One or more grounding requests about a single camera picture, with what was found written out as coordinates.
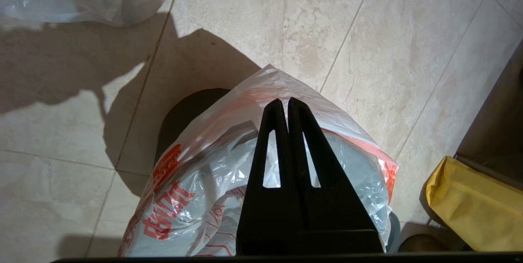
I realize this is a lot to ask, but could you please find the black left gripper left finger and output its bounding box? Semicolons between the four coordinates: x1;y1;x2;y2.
236;98;306;256

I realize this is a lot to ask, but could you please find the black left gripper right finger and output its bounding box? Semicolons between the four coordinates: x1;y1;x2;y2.
288;97;383;256

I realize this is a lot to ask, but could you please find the white red-printed plastic bag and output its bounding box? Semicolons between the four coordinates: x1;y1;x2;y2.
118;64;399;258

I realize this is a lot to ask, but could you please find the yellow fabric bag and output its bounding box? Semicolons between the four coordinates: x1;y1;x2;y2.
425;156;523;252

